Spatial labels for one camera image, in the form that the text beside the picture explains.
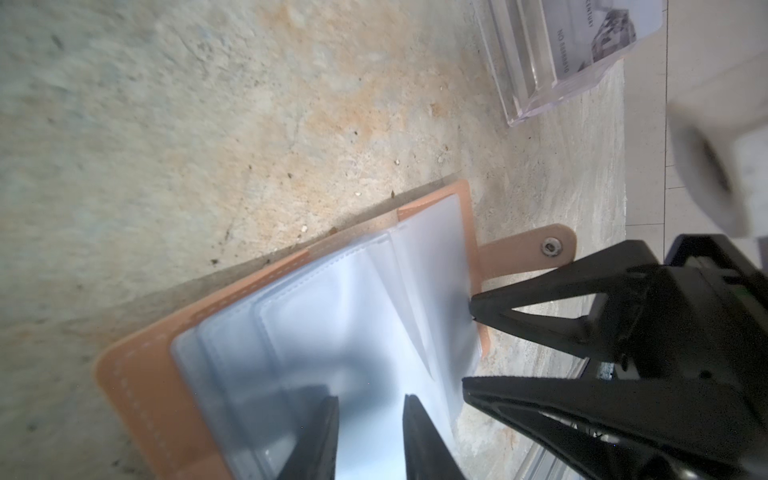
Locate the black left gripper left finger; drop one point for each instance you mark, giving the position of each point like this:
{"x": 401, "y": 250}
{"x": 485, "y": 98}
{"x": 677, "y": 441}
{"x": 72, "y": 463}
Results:
{"x": 315, "y": 453}

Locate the pink leather card holder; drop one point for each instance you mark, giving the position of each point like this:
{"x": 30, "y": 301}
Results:
{"x": 352, "y": 324}

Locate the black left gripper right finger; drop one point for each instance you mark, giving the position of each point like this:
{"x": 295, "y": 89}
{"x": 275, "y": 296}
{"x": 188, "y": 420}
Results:
{"x": 426, "y": 455}

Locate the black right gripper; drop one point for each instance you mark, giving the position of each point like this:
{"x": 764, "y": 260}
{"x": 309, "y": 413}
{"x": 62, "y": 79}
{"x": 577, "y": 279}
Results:
{"x": 695, "y": 329}

